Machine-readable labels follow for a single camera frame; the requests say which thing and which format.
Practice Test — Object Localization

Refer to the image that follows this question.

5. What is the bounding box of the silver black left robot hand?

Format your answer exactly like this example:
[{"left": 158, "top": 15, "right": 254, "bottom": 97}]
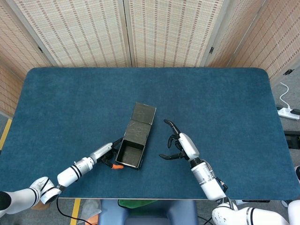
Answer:
[{"left": 89, "top": 138, "right": 124, "bottom": 170}]

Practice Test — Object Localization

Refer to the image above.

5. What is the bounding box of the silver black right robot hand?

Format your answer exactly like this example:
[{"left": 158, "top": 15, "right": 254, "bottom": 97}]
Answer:
[{"left": 158, "top": 119, "right": 201, "bottom": 163}]

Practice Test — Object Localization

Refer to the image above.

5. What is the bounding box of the black foldable cardboard box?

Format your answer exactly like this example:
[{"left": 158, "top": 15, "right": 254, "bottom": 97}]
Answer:
[{"left": 115, "top": 102, "right": 157, "bottom": 171}]

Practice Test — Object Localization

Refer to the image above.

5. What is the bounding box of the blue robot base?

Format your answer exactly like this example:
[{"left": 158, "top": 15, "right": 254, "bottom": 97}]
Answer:
[{"left": 97, "top": 199, "right": 199, "bottom": 225}]

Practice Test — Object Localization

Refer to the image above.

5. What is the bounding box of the black equipment box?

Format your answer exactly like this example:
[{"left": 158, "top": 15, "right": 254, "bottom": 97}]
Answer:
[{"left": 283, "top": 130, "right": 300, "bottom": 150}]

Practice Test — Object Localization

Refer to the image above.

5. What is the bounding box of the blue felt table mat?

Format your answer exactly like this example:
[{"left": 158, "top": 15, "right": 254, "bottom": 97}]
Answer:
[{"left": 0, "top": 67, "right": 300, "bottom": 200}]

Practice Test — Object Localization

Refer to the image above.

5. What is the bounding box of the grey plastic bag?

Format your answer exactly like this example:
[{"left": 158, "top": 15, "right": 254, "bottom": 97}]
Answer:
[{"left": 78, "top": 199, "right": 103, "bottom": 225}]

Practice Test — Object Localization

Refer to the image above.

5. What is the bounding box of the green cloth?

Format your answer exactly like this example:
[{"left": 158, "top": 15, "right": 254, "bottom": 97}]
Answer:
[{"left": 118, "top": 199, "right": 158, "bottom": 209}]

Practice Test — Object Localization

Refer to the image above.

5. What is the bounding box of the orange item under bag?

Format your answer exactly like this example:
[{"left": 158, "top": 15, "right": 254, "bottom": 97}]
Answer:
[{"left": 85, "top": 214, "right": 99, "bottom": 225}]

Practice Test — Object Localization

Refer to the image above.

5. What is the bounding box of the brown shoe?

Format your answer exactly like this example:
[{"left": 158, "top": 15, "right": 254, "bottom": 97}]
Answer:
[{"left": 31, "top": 202, "right": 51, "bottom": 210}]

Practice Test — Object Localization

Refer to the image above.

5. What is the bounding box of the white power strip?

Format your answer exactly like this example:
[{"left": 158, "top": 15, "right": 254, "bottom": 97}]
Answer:
[{"left": 277, "top": 106, "right": 300, "bottom": 120}]

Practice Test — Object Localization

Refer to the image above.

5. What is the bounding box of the woven bamboo folding screen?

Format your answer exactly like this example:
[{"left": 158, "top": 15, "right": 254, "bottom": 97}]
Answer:
[{"left": 0, "top": 0, "right": 300, "bottom": 118}]

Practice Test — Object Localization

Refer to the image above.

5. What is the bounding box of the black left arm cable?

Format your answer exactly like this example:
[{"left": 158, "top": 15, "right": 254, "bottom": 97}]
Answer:
[{"left": 56, "top": 196, "right": 99, "bottom": 225}]

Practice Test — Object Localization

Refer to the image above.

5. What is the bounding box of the white power cable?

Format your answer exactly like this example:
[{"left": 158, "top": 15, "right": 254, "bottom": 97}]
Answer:
[{"left": 279, "top": 82, "right": 293, "bottom": 111}]

